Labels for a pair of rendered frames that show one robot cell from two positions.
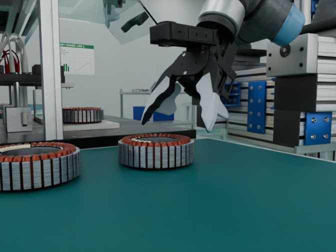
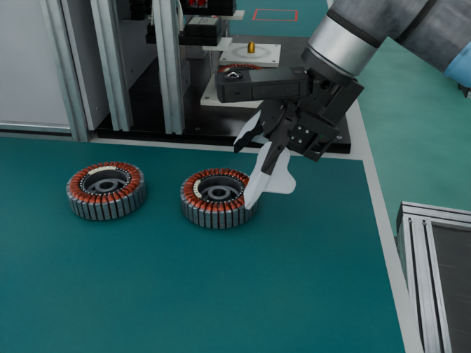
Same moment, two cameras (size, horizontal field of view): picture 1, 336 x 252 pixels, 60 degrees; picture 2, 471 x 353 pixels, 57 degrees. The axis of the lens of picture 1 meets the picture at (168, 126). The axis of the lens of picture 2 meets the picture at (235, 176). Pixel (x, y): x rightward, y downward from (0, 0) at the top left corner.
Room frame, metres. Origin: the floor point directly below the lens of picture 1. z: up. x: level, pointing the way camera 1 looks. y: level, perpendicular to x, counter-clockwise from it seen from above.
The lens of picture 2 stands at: (0.04, -0.31, 1.15)
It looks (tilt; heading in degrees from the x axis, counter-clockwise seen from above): 34 degrees down; 38
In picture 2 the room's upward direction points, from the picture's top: straight up
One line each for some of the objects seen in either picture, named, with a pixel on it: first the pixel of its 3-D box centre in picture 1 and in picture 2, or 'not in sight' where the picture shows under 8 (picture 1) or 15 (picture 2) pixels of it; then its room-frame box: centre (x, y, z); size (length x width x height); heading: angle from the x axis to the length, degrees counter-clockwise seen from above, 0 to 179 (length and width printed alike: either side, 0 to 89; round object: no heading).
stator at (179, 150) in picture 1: (156, 149); (219, 196); (0.43, 0.02, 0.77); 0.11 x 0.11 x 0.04
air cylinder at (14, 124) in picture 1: (18, 118); (175, 77); (0.67, 0.35, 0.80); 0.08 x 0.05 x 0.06; 31
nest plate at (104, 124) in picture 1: (81, 124); (240, 90); (0.75, 0.22, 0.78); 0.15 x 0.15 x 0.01; 31
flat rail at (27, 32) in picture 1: (29, 29); not in sight; (0.80, 0.37, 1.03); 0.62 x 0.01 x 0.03; 31
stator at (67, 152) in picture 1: (31, 163); (107, 189); (0.34, 0.16, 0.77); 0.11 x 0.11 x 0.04
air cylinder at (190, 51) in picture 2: (12, 113); (197, 44); (0.88, 0.47, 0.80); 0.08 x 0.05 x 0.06; 31
